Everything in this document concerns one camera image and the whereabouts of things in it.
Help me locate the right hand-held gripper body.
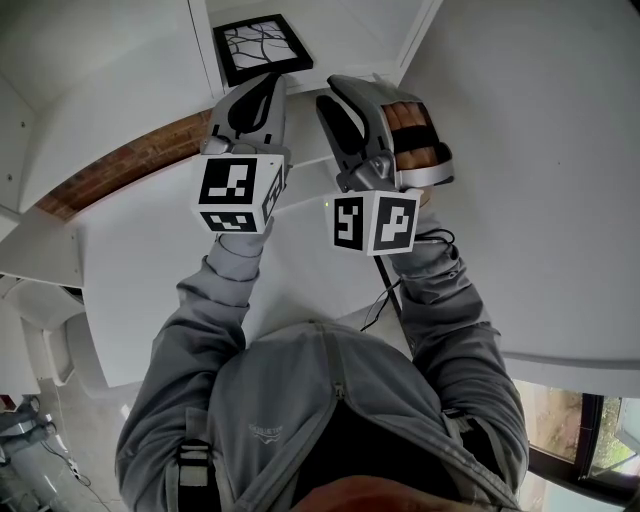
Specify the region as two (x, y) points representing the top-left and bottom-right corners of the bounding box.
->
(324, 81), (457, 258)

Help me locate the person's right forearm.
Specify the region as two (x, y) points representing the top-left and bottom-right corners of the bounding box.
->
(388, 185), (504, 401)

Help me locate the person's face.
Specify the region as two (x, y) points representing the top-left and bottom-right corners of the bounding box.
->
(294, 474), (476, 512)

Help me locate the person's black shirt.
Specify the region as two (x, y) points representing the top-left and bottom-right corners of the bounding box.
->
(289, 399), (466, 501)

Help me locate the black cable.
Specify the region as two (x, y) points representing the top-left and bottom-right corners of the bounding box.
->
(359, 227), (459, 359)

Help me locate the person's left forearm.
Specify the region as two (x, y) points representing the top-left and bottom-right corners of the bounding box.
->
(144, 227), (276, 401)

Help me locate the person's grey zip jacket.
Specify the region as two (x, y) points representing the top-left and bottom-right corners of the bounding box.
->
(114, 227), (531, 512)

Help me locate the white desk with shelves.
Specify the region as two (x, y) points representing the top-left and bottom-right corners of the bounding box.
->
(0, 149), (416, 390)

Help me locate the black framed picture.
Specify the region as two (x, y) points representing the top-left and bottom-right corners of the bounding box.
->
(212, 13), (315, 89)

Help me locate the person's right hand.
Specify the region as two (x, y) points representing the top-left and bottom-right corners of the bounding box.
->
(382, 102), (441, 170)

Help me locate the grey black shoulder strap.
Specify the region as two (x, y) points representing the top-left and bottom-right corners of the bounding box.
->
(172, 407), (221, 512)

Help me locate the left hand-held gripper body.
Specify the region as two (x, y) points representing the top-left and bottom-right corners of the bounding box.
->
(190, 134), (294, 236)

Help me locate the grey office chair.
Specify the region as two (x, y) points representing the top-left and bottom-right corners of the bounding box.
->
(3, 278), (107, 399)

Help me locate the black framed window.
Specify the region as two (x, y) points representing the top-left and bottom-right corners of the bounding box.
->
(512, 378), (640, 512)

